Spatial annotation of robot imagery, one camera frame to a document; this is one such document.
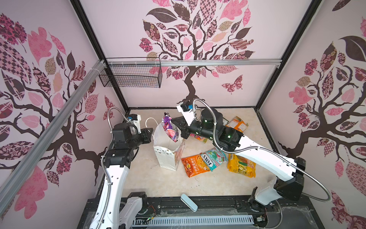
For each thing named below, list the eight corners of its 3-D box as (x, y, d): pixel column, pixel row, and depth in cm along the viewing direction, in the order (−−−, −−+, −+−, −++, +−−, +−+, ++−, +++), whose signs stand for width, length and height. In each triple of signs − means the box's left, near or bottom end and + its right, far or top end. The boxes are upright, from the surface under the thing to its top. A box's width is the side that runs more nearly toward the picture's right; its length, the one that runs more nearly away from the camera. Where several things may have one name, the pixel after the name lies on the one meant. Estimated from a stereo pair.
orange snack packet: (188, 178, 84) (188, 177, 83) (181, 160, 92) (181, 158, 90) (209, 171, 87) (209, 169, 85) (200, 153, 95) (201, 151, 93)
